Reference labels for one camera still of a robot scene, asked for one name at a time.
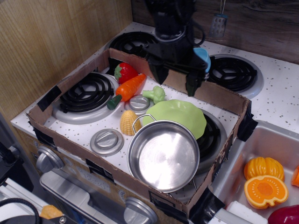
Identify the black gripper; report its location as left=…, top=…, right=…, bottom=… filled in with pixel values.
left=143, top=38, right=207, bottom=97

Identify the green toy broccoli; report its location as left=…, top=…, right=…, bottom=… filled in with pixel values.
left=142, top=86, right=165, bottom=104

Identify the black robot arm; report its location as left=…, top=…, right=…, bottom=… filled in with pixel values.
left=143, top=0, right=208, bottom=96

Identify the steel pot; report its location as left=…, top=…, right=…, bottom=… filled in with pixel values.
left=127, top=115, right=200, bottom=193

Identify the light blue bowl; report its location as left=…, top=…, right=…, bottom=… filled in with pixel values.
left=193, top=48, right=211, bottom=73

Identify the light green plate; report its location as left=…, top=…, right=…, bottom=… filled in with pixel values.
left=142, top=99, right=207, bottom=139

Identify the upper grey stove knob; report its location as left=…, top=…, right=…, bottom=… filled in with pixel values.
left=124, top=94, right=154, bottom=116

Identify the grey stove knob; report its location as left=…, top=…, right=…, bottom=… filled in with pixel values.
left=124, top=94, right=154, bottom=116
left=90, top=129, right=124, bottom=156

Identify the orange toy carrot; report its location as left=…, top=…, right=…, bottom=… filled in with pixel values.
left=107, top=74, right=147, bottom=110

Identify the red toy strawberry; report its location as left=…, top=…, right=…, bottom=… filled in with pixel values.
left=114, top=63, right=139, bottom=84

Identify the back left black burner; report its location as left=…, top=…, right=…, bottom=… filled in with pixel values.
left=106, top=32, right=157, bottom=58

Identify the black burner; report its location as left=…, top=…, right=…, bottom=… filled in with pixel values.
left=196, top=110, right=227, bottom=175
left=52, top=72, right=119, bottom=125
left=106, top=32, right=157, bottom=58
left=208, top=54, right=264, bottom=99

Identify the back right black burner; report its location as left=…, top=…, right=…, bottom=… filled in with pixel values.
left=208, top=54, right=264, bottom=99

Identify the hanging grey spatula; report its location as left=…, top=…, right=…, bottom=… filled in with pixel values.
left=208, top=0, right=228, bottom=38

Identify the yellow toy corn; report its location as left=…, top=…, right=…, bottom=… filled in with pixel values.
left=120, top=110, right=142, bottom=136

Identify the front right black burner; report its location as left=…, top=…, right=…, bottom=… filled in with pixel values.
left=196, top=110, right=227, bottom=175

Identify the front left black burner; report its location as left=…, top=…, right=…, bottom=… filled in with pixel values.
left=52, top=72, right=119, bottom=125

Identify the lower grey stove knob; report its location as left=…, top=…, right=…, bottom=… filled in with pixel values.
left=90, top=129, right=124, bottom=156

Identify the metal sink basin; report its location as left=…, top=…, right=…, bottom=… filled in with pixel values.
left=207, top=120, right=299, bottom=224

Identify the whole orange toy pumpkin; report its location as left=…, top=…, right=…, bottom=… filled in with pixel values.
left=243, top=157, right=285, bottom=182

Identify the brown cardboard fence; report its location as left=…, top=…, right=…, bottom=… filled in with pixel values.
left=28, top=49, right=251, bottom=224

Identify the right silver oven knob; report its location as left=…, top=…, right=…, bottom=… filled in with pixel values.
left=123, top=197, right=158, bottom=224

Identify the silver oven knob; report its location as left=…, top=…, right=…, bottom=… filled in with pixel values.
left=123, top=197, right=158, bottom=224
left=36, top=146, right=64, bottom=173

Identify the halved orange toy pumpkin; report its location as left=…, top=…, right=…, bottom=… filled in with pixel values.
left=244, top=175, right=289, bottom=210

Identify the left silver oven knob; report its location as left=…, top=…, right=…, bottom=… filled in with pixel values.
left=36, top=146, right=64, bottom=173

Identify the orange toy at edge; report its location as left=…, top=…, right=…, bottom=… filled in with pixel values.
left=291, top=166, right=299, bottom=187

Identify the dark red toy vegetable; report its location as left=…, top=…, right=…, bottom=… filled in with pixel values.
left=268, top=205, right=299, bottom=224

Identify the silver oven door handle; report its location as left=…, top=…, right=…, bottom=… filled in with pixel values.
left=40, top=171, right=124, bottom=224

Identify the black cable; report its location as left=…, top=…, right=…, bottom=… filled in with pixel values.
left=0, top=197, right=40, bottom=224

